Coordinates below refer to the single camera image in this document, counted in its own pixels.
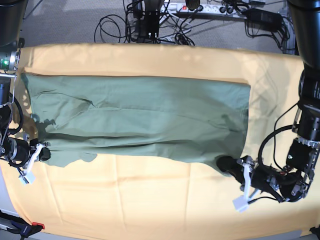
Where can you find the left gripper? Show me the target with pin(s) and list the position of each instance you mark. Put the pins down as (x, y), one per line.
(264, 179)

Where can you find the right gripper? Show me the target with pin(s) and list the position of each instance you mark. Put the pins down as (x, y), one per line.
(18, 152)

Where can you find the green T-shirt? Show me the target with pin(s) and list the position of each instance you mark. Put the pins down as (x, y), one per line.
(182, 119)

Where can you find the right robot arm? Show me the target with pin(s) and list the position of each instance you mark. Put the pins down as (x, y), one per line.
(12, 14)

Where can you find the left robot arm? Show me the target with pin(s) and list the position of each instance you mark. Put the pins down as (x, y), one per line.
(293, 181)

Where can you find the orange black clamp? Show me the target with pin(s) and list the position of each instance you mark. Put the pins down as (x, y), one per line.
(18, 226)

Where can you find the yellow table cloth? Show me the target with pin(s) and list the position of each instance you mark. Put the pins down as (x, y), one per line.
(154, 198)

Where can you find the black clamp right corner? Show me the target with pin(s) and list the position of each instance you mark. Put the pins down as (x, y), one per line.
(315, 231)

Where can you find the black power adapter brick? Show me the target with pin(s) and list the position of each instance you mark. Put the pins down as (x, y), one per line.
(264, 18)

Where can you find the white power strip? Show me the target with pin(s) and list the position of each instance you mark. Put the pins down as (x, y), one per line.
(204, 11)

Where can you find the black camera stand post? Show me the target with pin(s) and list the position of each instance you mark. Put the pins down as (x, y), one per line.
(147, 13)

